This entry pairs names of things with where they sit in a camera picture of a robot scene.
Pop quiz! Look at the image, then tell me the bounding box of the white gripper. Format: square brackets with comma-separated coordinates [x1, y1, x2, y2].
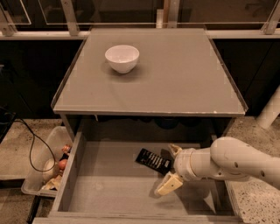
[154, 143, 200, 196]

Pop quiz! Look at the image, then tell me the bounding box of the black rxbar chocolate bar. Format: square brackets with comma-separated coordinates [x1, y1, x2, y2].
[136, 148, 172, 176]

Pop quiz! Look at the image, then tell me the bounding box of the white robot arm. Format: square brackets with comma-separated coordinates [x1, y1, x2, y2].
[155, 136, 280, 196]

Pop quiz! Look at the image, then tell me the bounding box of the open grey top drawer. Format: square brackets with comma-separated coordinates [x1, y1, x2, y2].
[33, 132, 242, 224]

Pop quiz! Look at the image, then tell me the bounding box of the grey cabinet with counter top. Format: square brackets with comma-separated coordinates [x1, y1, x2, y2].
[52, 28, 248, 134]

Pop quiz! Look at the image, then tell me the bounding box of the white pipe leg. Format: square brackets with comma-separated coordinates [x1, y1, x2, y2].
[256, 85, 280, 129]

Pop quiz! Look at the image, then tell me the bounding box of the orange round object in bin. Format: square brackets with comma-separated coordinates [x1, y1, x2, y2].
[59, 159, 67, 171]

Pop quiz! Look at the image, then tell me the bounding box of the white ceramic bowl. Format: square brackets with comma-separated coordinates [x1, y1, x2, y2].
[105, 45, 140, 74]

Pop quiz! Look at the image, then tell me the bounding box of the cream round object in bin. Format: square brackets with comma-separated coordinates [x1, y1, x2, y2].
[42, 159, 60, 182]

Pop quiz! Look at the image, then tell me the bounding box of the clear plastic storage bin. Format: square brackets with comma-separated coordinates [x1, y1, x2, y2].
[21, 126, 73, 198]

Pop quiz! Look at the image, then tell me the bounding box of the metal railing frame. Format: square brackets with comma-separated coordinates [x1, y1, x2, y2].
[0, 0, 280, 39]

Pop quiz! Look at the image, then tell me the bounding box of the black cable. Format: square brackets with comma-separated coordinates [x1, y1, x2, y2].
[0, 105, 57, 173]

